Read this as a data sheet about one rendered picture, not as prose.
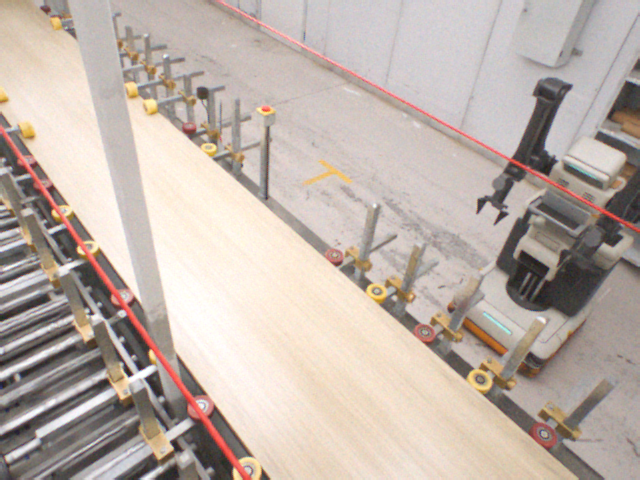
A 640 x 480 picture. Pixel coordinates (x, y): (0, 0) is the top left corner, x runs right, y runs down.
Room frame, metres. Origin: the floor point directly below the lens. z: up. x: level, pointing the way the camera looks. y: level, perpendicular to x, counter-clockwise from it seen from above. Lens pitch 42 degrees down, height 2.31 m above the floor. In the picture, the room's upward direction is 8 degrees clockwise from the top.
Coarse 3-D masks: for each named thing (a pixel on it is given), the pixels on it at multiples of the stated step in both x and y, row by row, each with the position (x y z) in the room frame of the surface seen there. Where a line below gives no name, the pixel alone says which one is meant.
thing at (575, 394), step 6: (588, 372) 1.07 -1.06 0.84; (582, 378) 1.04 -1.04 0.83; (588, 378) 1.04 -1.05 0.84; (582, 384) 1.01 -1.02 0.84; (588, 384) 1.01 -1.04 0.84; (576, 390) 0.98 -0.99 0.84; (582, 390) 0.98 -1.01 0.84; (570, 396) 0.95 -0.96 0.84; (576, 396) 0.96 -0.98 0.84; (564, 402) 0.93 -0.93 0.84; (570, 402) 0.93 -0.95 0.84; (564, 408) 0.90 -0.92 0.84; (552, 420) 0.85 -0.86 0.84; (552, 426) 0.83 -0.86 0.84
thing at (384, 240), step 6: (390, 234) 1.73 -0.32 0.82; (396, 234) 1.73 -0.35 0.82; (378, 240) 1.67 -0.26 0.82; (384, 240) 1.68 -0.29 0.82; (390, 240) 1.70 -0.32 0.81; (372, 246) 1.63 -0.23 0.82; (378, 246) 1.64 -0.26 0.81; (372, 252) 1.61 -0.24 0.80; (348, 258) 1.53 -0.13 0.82; (354, 258) 1.53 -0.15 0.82; (342, 264) 1.48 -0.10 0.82; (348, 264) 1.50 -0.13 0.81
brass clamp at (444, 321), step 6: (432, 318) 1.22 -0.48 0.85; (438, 318) 1.22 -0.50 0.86; (444, 318) 1.22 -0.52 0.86; (432, 324) 1.22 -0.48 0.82; (444, 324) 1.19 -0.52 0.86; (444, 330) 1.18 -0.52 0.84; (450, 330) 1.17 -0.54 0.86; (450, 336) 1.16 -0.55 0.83; (456, 336) 1.15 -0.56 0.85; (462, 336) 1.16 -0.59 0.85; (456, 342) 1.14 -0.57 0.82
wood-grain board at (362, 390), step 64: (0, 64) 2.78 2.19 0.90; (64, 64) 2.90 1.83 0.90; (64, 128) 2.15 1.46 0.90; (64, 192) 1.63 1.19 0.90; (192, 192) 1.75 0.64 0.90; (128, 256) 1.29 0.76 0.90; (192, 256) 1.34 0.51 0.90; (256, 256) 1.38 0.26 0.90; (320, 256) 1.44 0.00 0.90; (192, 320) 1.02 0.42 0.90; (256, 320) 1.06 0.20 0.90; (320, 320) 1.10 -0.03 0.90; (384, 320) 1.14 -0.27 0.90; (256, 384) 0.81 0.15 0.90; (320, 384) 0.84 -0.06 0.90; (384, 384) 0.87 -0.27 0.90; (448, 384) 0.90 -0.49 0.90; (256, 448) 0.60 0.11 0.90; (320, 448) 0.62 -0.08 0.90; (384, 448) 0.65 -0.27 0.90; (448, 448) 0.68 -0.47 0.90; (512, 448) 0.70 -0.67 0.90
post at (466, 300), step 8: (472, 280) 1.18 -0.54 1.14; (480, 280) 1.17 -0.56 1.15; (472, 288) 1.17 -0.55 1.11; (464, 296) 1.18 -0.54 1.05; (472, 296) 1.16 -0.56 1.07; (464, 304) 1.17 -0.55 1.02; (456, 312) 1.18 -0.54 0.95; (464, 312) 1.16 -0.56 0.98; (456, 320) 1.17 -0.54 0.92; (456, 328) 1.16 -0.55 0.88; (440, 344) 1.18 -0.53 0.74; (448, 344) 1.16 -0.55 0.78
